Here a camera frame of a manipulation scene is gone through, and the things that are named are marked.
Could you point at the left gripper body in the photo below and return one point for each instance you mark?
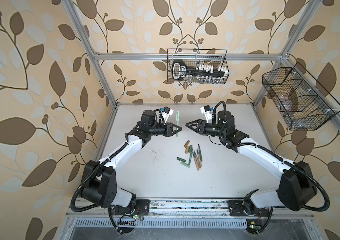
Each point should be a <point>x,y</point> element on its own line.
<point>159,129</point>

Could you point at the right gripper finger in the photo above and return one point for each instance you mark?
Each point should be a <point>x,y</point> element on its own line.
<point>193,123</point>
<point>195,128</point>

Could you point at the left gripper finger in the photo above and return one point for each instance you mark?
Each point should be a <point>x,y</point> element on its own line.
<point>172,133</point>
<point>175,128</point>

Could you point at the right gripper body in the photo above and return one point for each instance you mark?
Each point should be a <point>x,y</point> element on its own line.
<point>209,129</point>

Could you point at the light green pen cap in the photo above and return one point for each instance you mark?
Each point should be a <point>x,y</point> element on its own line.
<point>178,117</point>

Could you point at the dark green pen cap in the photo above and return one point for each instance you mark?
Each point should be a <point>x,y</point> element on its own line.
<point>180,159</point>

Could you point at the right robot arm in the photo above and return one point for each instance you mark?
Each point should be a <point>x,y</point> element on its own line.
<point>297,187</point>

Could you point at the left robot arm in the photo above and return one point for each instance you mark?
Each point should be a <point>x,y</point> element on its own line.
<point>98,186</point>

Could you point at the tan pen cap upper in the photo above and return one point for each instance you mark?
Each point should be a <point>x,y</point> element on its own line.
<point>186,144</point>

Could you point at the light green cap lower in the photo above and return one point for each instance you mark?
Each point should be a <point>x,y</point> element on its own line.
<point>184,164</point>

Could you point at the black socket tool set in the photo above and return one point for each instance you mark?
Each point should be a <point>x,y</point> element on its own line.
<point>180,70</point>

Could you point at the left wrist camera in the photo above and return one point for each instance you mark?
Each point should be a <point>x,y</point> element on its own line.
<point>166,112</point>

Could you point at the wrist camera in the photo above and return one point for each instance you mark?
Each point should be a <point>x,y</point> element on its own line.
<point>166,112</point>
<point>207,111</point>

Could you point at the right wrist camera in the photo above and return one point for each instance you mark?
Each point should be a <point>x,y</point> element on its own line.
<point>207,111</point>

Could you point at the back wire basket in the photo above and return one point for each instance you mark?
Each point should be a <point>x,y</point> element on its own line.
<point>192,57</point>

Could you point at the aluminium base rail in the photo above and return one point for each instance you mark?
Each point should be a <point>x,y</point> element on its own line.
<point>209,208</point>

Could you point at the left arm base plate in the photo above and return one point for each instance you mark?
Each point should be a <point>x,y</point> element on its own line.
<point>138,207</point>

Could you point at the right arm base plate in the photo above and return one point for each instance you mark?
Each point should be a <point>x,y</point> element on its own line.
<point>241,208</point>

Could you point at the side wire basket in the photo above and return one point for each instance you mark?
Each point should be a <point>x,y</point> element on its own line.
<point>303,101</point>

